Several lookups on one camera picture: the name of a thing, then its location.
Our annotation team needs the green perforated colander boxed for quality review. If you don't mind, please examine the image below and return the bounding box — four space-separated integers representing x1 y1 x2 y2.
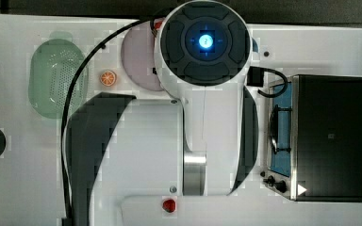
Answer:
28 31 85 120

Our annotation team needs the blue cup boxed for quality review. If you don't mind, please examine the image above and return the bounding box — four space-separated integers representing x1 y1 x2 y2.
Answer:
252 39 259 53

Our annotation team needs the lilac round plate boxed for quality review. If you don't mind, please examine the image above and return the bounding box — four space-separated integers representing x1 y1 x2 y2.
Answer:
121 22 163 91

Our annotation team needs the orange slice toy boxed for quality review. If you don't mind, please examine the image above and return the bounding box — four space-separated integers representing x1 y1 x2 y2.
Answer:
100 71 117 87

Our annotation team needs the red ketchup bottle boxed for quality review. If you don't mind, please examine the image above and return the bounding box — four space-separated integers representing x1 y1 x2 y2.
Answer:
154 20 163 29

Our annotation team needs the black toaster oven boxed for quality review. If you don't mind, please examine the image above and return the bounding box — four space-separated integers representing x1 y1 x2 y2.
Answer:
261 74 362 202

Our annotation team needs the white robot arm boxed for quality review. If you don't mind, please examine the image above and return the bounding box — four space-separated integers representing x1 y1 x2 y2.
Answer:
63 0 257 226

